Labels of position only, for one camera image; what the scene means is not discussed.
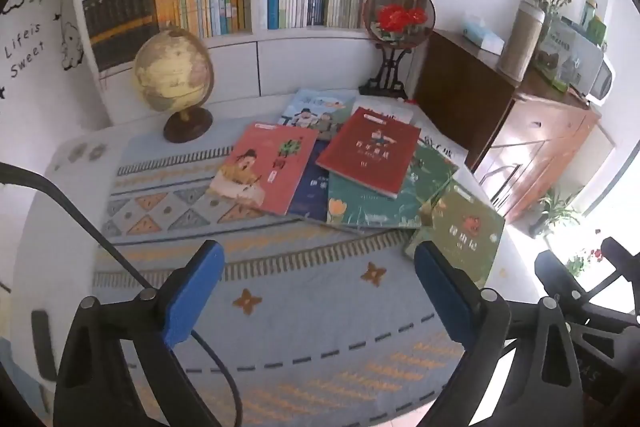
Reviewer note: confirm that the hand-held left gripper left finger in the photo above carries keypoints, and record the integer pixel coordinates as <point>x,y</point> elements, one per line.
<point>195,292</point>

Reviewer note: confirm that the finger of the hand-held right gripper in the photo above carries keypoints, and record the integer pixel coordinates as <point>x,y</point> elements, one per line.
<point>555,274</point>
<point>622,259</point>

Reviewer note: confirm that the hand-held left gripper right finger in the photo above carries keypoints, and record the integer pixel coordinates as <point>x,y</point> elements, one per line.
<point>440,292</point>

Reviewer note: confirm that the green caterpillar book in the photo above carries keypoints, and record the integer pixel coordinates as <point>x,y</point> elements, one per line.
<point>465,247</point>

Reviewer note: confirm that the teal green tulip book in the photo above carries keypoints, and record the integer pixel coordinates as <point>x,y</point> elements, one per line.
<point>370,209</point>

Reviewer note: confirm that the pink book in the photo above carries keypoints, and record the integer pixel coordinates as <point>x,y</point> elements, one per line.
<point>260,167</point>

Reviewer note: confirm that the navy blue book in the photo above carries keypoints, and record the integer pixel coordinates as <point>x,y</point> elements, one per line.
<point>310,192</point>

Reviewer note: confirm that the red book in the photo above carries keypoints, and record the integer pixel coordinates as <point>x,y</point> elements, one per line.
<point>370,152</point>

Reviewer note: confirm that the white book with yellow field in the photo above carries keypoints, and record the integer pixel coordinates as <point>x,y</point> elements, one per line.
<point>395,112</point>

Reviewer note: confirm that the light blue cartoon men book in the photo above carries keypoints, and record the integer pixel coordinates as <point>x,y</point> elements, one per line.
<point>315,109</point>

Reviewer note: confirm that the row of black books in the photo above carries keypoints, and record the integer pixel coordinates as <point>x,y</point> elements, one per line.
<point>120,22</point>

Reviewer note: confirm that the red flowering plant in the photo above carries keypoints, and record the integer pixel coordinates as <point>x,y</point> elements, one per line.
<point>585,259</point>

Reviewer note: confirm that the green potted plant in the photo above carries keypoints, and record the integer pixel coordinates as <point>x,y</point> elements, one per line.
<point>555,212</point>

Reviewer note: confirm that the patterned woven mat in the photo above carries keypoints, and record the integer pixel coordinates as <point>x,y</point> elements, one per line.
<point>310,307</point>

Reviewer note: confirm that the brown wooden cabinet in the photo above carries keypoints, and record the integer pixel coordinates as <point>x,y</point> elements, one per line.
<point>525,127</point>

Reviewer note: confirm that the black rectangular object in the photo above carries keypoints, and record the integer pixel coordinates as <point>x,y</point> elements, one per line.
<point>42,342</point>

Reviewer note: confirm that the white microwave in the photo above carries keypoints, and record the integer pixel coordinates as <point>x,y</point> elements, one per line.
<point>602,79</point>

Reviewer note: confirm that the large green printed box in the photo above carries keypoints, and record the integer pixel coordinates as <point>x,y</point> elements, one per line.
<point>565,54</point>

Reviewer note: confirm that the beige globe on wooden base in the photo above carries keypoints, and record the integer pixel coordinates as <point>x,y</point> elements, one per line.
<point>170,67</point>

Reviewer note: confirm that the beige cylinder vase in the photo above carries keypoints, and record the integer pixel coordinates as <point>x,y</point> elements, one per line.
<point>520,42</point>

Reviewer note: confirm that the small green box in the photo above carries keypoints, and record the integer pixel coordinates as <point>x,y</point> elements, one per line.
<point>595,19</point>

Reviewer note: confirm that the pale blue tissue box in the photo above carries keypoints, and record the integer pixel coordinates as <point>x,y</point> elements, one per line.
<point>482,37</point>

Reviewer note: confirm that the round embroidered fan on stand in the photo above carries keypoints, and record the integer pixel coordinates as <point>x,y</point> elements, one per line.
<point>400,17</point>

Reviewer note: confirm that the cartoon animal wall decal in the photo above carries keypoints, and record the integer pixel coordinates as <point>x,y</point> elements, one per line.
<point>72,47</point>

